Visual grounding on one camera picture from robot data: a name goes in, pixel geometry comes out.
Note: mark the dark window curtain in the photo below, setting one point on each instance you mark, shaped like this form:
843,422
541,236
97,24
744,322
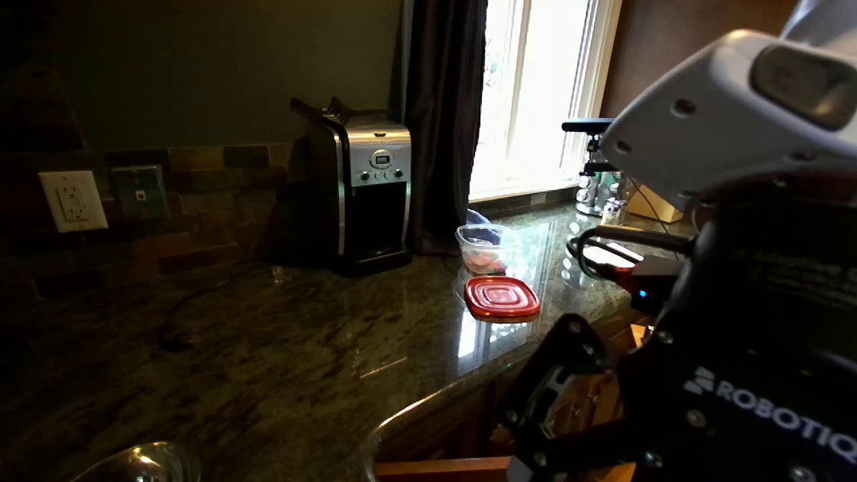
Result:
442,111

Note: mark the stainless sink basin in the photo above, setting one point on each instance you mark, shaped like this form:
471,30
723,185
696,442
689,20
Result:
146,462

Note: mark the small red lid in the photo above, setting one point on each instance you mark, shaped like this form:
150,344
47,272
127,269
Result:
502,299

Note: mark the black steel coffee maker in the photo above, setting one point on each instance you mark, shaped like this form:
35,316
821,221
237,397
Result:
363,185

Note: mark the white wall outlet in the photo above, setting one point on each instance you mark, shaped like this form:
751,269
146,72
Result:
72,202

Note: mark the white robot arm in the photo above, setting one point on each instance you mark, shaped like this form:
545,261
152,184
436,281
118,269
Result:
744,109

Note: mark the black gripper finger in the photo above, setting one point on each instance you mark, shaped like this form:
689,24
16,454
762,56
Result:
569,352

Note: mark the wooden knife block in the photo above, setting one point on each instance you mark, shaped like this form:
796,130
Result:
649,205

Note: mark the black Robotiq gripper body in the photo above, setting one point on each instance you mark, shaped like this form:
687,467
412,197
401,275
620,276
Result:
751,374

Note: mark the clear plastic container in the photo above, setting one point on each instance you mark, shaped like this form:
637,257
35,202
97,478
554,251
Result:
479,245

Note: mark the wooden cabinet front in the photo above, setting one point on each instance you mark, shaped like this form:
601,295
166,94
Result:
458,437

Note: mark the dark wall switch plate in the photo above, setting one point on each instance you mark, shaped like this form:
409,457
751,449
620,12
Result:
140,190

